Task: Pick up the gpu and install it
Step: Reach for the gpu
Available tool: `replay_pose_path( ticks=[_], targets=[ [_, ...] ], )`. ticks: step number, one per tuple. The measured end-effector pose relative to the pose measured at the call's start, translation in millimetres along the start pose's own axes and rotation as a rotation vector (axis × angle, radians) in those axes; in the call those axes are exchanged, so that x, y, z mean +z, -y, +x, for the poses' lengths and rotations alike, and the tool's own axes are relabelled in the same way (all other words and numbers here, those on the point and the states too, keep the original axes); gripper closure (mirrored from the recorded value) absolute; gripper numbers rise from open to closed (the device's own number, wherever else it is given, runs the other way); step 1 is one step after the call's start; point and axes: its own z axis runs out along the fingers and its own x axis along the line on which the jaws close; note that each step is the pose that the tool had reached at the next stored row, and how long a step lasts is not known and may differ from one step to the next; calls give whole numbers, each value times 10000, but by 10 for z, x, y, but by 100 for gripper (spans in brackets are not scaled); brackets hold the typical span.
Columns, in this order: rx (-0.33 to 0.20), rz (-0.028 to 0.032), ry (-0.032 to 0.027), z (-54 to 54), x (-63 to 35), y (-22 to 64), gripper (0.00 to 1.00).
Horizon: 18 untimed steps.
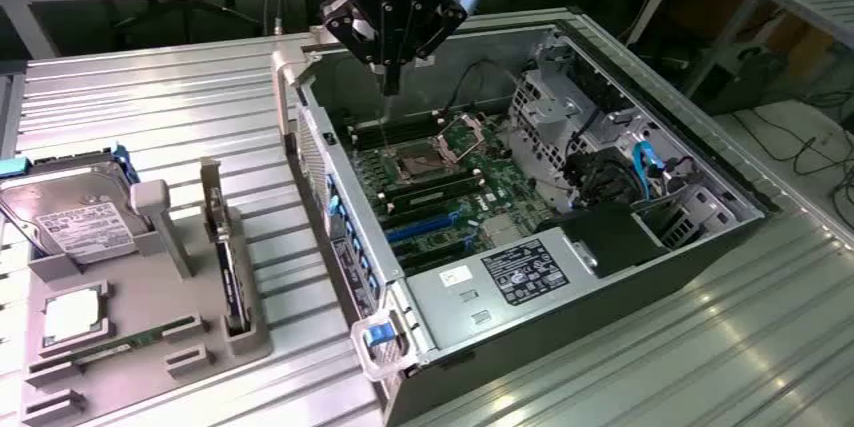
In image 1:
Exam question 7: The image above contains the black graphics card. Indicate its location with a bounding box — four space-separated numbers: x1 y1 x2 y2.
198 158 254 339

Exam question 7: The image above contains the black RAM slot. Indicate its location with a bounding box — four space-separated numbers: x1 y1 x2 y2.
350 122 440 143
350 111 440 132
350 128 440 149
380 180 483 202
350 117 440 138
378 172 479 194
379 176 482 198

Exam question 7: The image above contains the thin metal locking lever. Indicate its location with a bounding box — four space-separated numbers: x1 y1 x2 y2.
376 96 395 154

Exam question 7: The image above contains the metal socket cover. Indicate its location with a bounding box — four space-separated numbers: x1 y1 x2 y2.
432 114 499 154

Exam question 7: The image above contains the CPU socket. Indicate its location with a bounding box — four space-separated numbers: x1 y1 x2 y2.
391 144 459 184

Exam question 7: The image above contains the silver metal drive cage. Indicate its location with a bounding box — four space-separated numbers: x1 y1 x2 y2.
505 36 646 208

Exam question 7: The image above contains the black chair base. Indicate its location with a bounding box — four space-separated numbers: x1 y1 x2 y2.
110 0 268 46

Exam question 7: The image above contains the green RAM stick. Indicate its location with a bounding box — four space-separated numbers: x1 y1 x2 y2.
384 187 486 214
31 324 186 371

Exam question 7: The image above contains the green motherboard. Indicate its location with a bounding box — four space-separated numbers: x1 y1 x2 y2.
343 111 569 273

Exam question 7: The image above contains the blue expansion slot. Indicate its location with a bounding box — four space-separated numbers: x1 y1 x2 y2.
384 215 467 244

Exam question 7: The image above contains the silver chipset heatsink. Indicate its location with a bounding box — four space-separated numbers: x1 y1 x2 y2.
480 218 529 246

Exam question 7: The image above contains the long black expansion slot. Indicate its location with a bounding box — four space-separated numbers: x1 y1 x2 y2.
392 239 468 261

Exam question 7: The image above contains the blue disk carrier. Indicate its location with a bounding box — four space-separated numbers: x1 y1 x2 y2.
0 144 143 188

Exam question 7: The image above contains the black equipment box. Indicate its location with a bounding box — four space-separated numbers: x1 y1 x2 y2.
697 44 790 117

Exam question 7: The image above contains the black plastic air shroud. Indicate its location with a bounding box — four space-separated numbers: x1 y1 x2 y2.
533 200 671 279

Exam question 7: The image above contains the silver perforated disk bay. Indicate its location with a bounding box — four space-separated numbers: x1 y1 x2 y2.
631 185 743 252

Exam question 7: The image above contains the silver power supply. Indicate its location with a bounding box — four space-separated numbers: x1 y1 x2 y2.
403 234 606 351

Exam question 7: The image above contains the silver hard disk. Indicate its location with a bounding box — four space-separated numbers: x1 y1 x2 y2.
0 164 160 266

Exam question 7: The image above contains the open black PC case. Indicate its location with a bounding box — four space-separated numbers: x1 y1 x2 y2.
270 6 783 427

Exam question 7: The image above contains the grey parts rack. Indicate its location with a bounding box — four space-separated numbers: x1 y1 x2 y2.
17 179 276 427

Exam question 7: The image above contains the silver CPU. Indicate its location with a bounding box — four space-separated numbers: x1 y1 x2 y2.
43 290 108 341

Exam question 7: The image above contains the thin black wire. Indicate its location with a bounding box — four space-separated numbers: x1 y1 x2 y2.
447 60 519 116

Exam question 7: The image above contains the black wire bundle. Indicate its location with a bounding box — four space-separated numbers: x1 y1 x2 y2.
563 149 639 211

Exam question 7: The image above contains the blue data wire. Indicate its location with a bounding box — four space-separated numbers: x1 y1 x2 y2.
629 139 662 204

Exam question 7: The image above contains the metal frame slatted table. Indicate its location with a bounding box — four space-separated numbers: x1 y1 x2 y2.
723 0 854 98

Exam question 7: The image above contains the black floor cable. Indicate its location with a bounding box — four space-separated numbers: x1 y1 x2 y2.
733 89 854 201

